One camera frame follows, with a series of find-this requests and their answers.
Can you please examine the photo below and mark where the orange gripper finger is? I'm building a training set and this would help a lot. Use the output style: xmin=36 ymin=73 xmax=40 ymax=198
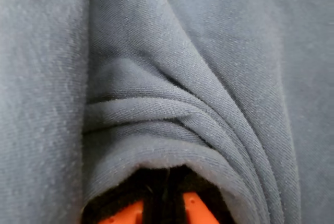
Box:
xmin=166 ymin=165 xmax=233 ymax=224
xmin=82 ymin=168 xmax=164 ymax=224

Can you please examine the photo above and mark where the blue T-shirt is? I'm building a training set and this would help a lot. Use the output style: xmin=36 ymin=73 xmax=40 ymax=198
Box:
xmin=0 ymin=0 xmax=334 ymax=224

